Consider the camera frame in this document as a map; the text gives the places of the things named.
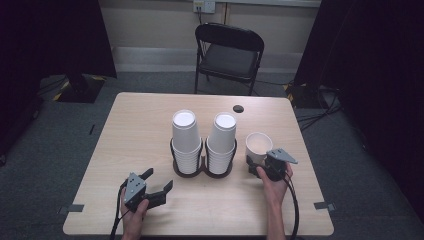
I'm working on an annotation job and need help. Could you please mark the black double cup holder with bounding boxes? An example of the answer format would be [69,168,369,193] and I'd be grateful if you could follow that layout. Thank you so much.
[169,137,239,179]

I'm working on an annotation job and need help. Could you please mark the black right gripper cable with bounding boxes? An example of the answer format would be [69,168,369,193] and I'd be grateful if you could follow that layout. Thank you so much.
[283,173,301,240]

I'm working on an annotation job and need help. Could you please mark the person's left hand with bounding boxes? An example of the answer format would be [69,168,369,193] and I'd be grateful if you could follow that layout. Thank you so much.
[119,187,150,235]

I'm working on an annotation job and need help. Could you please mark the stack of white paper cups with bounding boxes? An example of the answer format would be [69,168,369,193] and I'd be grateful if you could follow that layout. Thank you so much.
[205,111,238,175]
[170,109,203,175]

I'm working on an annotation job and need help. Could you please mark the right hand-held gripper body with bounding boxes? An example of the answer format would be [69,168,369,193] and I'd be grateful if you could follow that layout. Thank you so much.
[263,147,299,183]

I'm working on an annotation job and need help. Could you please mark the person's right hand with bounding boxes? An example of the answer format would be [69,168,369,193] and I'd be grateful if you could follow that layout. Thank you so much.
[255,162,295,207]

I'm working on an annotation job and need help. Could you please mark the black folding chair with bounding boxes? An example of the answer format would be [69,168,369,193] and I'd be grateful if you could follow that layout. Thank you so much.
[194,22,265,97]

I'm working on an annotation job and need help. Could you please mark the white wall socket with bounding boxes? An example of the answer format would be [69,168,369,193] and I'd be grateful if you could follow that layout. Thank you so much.
[193,0,217,15]

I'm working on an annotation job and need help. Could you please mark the black curtain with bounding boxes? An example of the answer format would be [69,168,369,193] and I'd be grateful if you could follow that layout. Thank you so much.
[293,0,424,216]
[0,0,118,158]

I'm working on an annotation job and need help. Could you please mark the black floor cables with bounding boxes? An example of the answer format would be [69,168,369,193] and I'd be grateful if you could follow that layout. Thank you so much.
[295,85,344,132]

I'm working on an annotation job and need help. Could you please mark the single white paper cup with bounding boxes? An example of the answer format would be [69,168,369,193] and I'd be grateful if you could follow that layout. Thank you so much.
[245,131,274,167]

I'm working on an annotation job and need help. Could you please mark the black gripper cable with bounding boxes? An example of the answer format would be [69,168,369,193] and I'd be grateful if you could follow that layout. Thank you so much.
[283,173,301,240]
[109,179,130,240]

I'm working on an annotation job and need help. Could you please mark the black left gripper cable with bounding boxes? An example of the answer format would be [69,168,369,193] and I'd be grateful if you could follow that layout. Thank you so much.
[109,179,130,240]

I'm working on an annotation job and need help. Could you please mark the black plugged-in power cable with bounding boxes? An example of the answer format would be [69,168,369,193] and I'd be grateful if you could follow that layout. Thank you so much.
[196,6,205,51]

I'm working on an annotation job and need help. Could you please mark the grey tape strip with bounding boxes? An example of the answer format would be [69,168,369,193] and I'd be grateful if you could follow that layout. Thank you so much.
[313,201,336,213]
[57,203,85,215]

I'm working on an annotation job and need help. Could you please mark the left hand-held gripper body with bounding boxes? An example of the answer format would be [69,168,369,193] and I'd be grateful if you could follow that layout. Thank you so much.
[123,171,167,214]

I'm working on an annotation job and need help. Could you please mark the black stand base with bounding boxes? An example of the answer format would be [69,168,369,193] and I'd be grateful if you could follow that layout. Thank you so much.
[52,74,107,104]
[283,82,322,110]

